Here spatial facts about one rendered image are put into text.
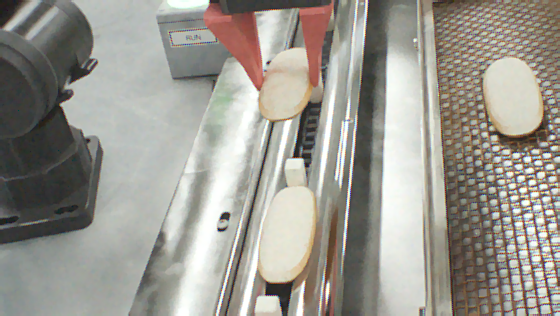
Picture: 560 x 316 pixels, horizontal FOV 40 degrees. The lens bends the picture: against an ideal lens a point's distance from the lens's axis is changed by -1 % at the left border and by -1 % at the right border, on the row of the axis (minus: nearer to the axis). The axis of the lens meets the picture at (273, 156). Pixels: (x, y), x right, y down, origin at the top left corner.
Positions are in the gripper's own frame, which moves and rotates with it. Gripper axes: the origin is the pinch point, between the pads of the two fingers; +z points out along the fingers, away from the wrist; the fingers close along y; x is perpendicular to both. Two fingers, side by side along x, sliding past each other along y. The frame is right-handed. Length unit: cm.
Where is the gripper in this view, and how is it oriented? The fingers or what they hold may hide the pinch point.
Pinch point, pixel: (286, 75)
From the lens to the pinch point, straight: 56.2
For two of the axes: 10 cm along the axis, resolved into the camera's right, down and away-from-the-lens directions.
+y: 9.8, -0.5, -2.0
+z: 1.6, 8.1, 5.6
